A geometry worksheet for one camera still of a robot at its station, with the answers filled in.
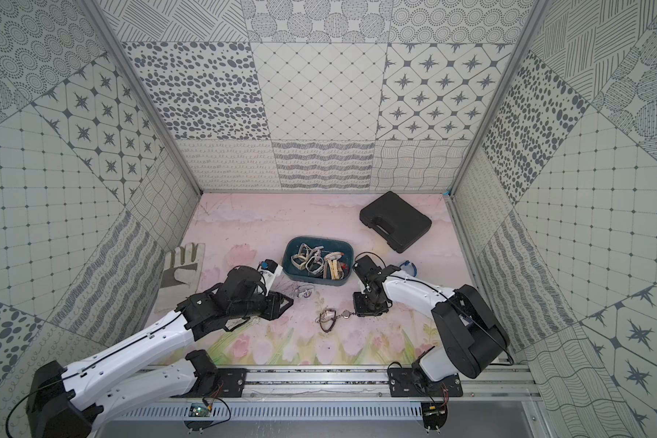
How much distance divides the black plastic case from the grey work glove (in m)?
0.66

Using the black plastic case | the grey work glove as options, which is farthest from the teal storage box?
the grey work glove

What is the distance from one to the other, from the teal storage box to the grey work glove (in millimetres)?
328

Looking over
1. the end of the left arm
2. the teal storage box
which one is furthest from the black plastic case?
the end of the left arm

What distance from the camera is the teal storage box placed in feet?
3.10

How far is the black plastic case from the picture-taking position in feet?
3.40
